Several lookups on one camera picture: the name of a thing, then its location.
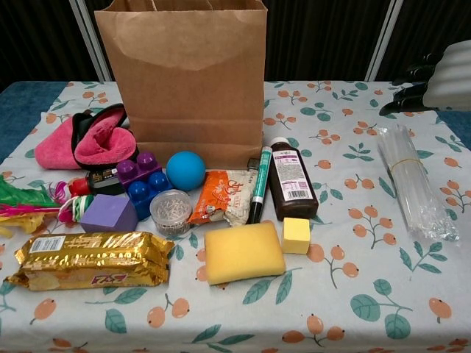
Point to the floral leaf print tablecloth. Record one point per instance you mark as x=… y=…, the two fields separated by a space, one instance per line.
x=257 y=312

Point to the blue velvet table cover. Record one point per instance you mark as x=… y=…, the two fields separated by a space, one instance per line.
x=22 y=110

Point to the gold foil biscuit pack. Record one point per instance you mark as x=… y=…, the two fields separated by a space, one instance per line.
x=92 y=257

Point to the pink cloth with black trim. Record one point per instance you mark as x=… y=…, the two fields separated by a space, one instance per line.
x=55 y=150

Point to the clear bag of straws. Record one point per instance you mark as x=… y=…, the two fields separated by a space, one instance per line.
x=414 y=176

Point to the green marker pen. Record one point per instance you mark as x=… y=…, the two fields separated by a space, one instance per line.
x=260 y=184

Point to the small black block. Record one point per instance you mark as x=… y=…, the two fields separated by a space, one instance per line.
x=254 y=164

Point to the brown paper shopping bag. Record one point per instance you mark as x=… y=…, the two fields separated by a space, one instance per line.
x=191 y=92

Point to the black bottle with red cap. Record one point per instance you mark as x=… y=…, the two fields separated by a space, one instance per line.
x=105 y=182

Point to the blue toy building brick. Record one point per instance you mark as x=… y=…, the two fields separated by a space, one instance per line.
x=147 y=200

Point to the yellow sponge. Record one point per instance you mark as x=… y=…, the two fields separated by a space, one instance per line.
x=243 y=252

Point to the brown medicine bottle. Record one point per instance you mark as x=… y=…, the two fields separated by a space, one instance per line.
x=292 y=184

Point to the purple foam cube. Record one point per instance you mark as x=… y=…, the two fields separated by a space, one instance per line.
x=106 y=215

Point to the colourful feather toy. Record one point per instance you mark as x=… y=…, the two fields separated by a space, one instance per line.
x=22 y=200

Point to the blue rubber ball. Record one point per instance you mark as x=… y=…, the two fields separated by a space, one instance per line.
x=185 y=171

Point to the white metal screen frame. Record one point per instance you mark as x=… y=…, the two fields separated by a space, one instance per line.
x=382 y=40
x=92 y=40

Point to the orange and white snack packet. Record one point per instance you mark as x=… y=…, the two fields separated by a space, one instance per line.
x=217 y=198

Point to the yellow foam cube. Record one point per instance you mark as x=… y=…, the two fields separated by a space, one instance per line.
x=295 y=235

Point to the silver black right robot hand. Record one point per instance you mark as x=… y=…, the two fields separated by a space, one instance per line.
x=452 y=81

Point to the purple toy building brick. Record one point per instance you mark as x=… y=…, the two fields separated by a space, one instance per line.
x=129 y=176

